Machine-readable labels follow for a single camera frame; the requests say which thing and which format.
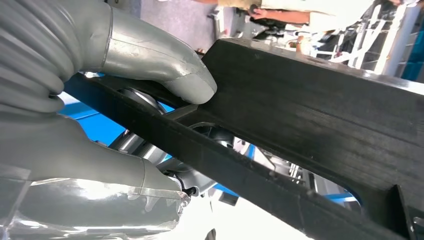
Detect white metal frame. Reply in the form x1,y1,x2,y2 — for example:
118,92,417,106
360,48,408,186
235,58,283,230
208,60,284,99
327,3,422,76

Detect person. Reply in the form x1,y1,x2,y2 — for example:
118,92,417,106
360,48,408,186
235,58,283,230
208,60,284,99
193,0,377,54

